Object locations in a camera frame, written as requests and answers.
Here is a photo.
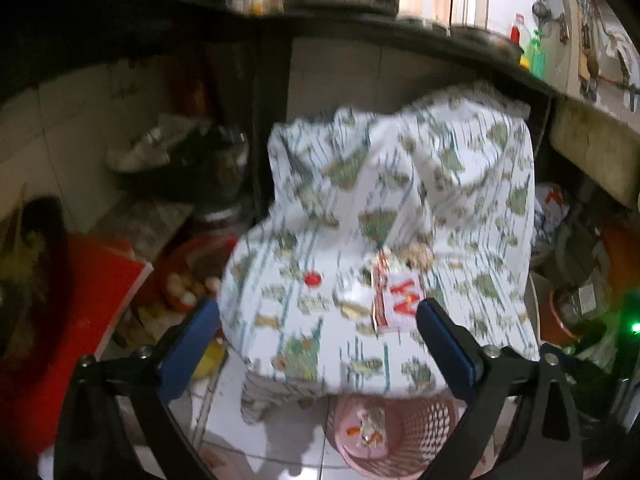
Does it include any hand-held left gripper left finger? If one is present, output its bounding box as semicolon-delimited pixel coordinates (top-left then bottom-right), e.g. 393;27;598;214
52;299;223;480

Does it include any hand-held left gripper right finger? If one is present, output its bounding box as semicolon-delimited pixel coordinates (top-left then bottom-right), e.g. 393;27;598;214
416;299;586;480

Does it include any red and white wrapper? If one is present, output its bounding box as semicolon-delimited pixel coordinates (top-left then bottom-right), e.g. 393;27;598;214
370;252;426;335

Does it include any pink plastic mesh basket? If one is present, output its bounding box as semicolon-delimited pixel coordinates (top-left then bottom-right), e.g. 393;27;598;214
327;392;468;476

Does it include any orange rimmed metal pot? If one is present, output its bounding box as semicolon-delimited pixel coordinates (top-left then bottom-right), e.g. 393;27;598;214
540;280;618;346

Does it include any red bowl of eggs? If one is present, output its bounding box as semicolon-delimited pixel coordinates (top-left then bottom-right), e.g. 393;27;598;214
160;235;238;313

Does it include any broken eggshell piece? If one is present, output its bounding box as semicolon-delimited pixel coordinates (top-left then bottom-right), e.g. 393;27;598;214
402;242;436;270

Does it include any red flat board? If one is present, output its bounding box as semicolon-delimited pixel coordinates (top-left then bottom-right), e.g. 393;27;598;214
0;232;153;441

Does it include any black wok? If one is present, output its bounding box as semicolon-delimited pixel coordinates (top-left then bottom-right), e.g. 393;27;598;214
117;122;251;213

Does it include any animal print white cloth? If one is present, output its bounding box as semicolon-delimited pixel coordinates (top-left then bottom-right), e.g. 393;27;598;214
220;82;541;426

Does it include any concrete sink basin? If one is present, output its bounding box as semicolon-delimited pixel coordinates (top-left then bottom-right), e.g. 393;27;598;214
549;97;640;208

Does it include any crumpled clear plastic bag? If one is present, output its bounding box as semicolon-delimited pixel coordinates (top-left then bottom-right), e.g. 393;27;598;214
106;112;211;173

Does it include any green plastic bottle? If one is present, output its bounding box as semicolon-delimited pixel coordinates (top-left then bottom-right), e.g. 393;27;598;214
529;30;548;80

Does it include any dark stone counter slab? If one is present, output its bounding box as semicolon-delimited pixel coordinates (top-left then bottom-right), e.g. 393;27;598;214
35;0;568;98

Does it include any hanging metal ladle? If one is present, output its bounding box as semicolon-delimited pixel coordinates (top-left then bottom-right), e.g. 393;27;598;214
531;0;571;43

